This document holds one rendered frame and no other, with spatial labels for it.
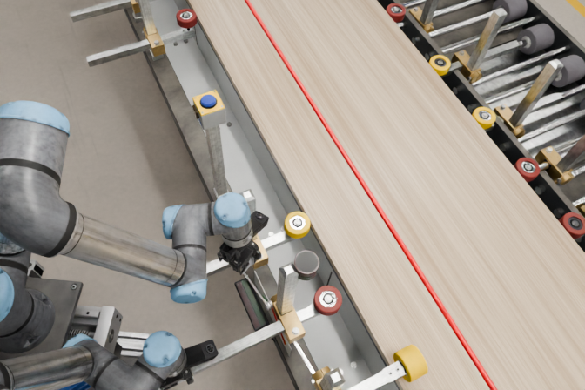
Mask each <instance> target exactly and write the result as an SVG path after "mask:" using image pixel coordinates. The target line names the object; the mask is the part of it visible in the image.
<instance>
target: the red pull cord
mask: <svg viewBox="0 0 585 390"><path fill-rule="evenodd" d="M245 2H246V4H247V6H248V7H249V9H250V10H251V12H252V14H253V15H254V16H255V18H256V19H257V21H258V23H259V25H260V26H261V28H262V30H263V31H264V32H265V34H266V35H267V37H268V39H269V40H270V42H271V43H272V46H273V47H274V49H275V50H276V51H277V52H278V54H279V56H280V58H281V59H282V61H283V63H284V64H285V66H286V68H287V69H288V70H289V72H290V73H291V75H292V77H293V79H294V80H295V82H296V83H297V85H298V86H299V88H300V89H301V91H302V92H303V94H304V96H305V97H306V99H307V101H308V102H309V104H310V105H311V106H312V108H313V110H314V112H315V113H316V115H317V116H318V118H319V120H320V122H321V123H322V124H323V125H324V127H325V129H326V131H327V132H328V134H329V135H330V137H331V139H332V140H333V142H334V143H335V145H336V146H337V148H338V149H339V151H340V153H341V155H342V156H343V158H344V159H345V161H346V162H347V164H348V165H349V167H350V168H351V170H352V172H353V174H354V175H355V177H356V178H357V179H358V181H359V182H360V184H361V186H362V188H363V189H364V191H365V192H366V195H367V196H368V197H369V198H370V200H371V201H372V203H373V205H374V207H375V208H376V210H377V212H378V213H379V215H380V216H381V217H382V219H383V221H384V222H385V224H386V225H387V228H388V229H389V231H390V232H391V233H392V234H393V237H394V238H395V240H396V241H397V243H398V245H399V246H400V248H401V250H402V251H403V252H404V254H405V255H406V257H407V259H408V261H409V262H410V264H411V265H412V267H413V268H414V270H415V271H416V273H417V274H418V276H419V278H420V280H421V281H422V283H423V284H424V286H425V287H426V289H427V290H428V292H429V294H430V295H431V297H432V298H433V300H434V302H435V304H436V305H437V306H438V307H439V309H440V311H441V313H442V314H443V316H444V317H445V319H446V321H447V323H448V324H449V325H450V327H451V328H452V330H453V331H454V333H455V335H456V337H457V338H458V340H459V341H460V343H461V344H462V346H463V347H464V349H465V350H466V352H467V354H468V356H469V357H470V359H471V361H473V363H474V365H475V366H476V368H477V370H478V371H479V373H480V374H481V377H482V378H483V379H484V380H485V382H486V383H487V386H488V387H489V389H490V390H498V389H497V388H496V386H495V385H494V383H493V381H492V380H491V379H490V377H489V376H488V373H487V372H486V370H485V369H484V367H483V366H482V364H481V363H480V361H479V360H478V358H477V357H476V355H475V354H474V351H473V350H472V348H471V347H470V345H469V344H468V343H467V341H466V339H465V338H464V336H463V335H462V333H461V331H460V329H459V328H458V326H457V325H456V324H455V322H454V320H453V319H452V317H451V316H450V314H449V313H448V311H447V309H446V307H444V305H443V304H442V302H441V300H440V298H439V297H438V295H437V294H436V292H435V290H434V289H433V288H432V286H431V285H430V283H429V282H428V280H427V278H426V276H425V275H424V273H423V272H422V270H421V269H420V267H419V266H418V264H417V263H416V261H415V259H414V257H413V256H412V254H411V253H410V251H409V250H408V249H407V247H406V245H405V244H404V242H403V241H402V239H401V237H400V235H399V234H398V233H397V232H396V230H395V228H394V227H393V225H392V223H391V222H390V220H389V218H388V217H387V215H386V214H385V213H384V211H383V210H382V208H381V206H380V204H379V203H378V201H377V200H376V198H375V196H374V195H373V194H372V192H371V191H370V189H369V187H368V186H367V184H366V182H365V181H364V179H363V178H362V177H361V175H360V173H359V172H358V170H357V169H356V167H355V165H354V164H353V162H352V160H351V159H350V158H349V156H348V155H347V153H346V151H345V150H344V148H343V146H342V145H341V143H340V142H339V140H338V139H337V138H336V136H335V134H334V133H333V131H332V129H331V128H330V126H329V124H328V123H327V121H326V120H325V119H324V117H323V115H322V114H321V112H320V111H319V109H318V107H317V106H316V104H315V103H314V102H313V100H312V98H311V97H310V95H309V93H308V92H307V90H306V88H305V87H304V85H303V84H302V83H301V81H300V80H299V78H298V76H297V74H296V73H295V71H294V70H293V68H292V66H291V65H290V64H289V62H288V61H287V59H286V57H285V56H284V54H283V52H282V51H281V49H280V48H279V47H278V45H277V43H276V42H275V40H274V39H273V37H272V35H271V34H270V32H269V30H268V29H267V28H266V26H265V25H264V23H263V21H262V20H261V18H260V17H259V15H258V13H257V11H256V10H255V9H254V8H253V6H252V4H251V2H250V1H249V0H245Z"/></svg>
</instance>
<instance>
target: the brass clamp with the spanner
mask: <svg viewBox="0 0 585 390"><path fill-rule="evenodd" d="M270 301H271V302H272V305H273V311H274V312H275V314H276V317H277V319H278V320H280V322H281V324H282V326H283V327H284V329H285V331H284V334H285V336H286V338H287V341H288V343H289V344H291V343H293V342H294V341H296V340H299V339H301V338H303V337H305V334H306V331H305V329H304V327H303V326H302V324H301V322H300V320H299V317H298V314H297V313H296V311H295V309H294V307H292V310H291V311H290V312H288V313H285V314H283V315H281V314H280V312H279V309H278V307H277V305H276V302H277V294H275V295H274V296H272V297H271V298H270ZM294 327H297V328H298V329H299V334H298V335H294V334H293V332H292V330H293V328H294Z"/></svg>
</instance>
